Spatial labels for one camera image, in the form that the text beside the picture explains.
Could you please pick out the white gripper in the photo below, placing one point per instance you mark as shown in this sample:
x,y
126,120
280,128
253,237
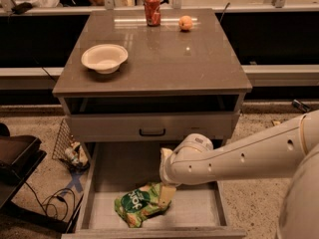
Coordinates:
x,y
166,173

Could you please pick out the green rice chip bag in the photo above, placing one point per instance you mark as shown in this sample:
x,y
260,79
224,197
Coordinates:
x,y
141,204

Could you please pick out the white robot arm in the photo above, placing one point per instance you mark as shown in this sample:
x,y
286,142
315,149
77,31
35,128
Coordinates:
x,y
290,149

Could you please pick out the open bottom grey drawer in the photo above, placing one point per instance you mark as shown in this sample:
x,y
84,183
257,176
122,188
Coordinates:
x,y
196,212

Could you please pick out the grey drawer cabinet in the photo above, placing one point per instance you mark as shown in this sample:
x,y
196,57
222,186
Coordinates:
x,y
168,71

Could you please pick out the crumpled wrappers in basket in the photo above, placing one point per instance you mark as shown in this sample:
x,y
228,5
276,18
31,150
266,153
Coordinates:
x,y
76,155

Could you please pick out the snack wrappers on floor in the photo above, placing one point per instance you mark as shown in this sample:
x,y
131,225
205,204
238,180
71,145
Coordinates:
x,y
276,122

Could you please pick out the white paper bowl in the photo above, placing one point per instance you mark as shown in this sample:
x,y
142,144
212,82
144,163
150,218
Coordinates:
x,y
104,59

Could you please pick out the black cart tray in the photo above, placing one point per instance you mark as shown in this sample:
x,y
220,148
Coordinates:
x,y
19,157

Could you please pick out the dark snack packet on floor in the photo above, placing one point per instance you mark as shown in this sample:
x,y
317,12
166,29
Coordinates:
x,y
300,106

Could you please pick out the orange fruit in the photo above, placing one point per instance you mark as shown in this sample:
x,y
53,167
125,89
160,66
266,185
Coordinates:
x,y
185,23

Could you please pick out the orange soda can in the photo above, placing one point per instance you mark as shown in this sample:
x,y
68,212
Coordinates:
x,y
152,11

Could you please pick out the black device on ledge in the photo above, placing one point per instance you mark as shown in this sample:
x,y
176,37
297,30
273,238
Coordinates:
x,y
22,8

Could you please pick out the closed grey drawer with handle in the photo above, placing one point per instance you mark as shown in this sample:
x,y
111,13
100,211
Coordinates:
x,y
144,127

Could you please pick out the wire mesh basket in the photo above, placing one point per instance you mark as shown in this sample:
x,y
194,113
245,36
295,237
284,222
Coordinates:
x,y
64,139

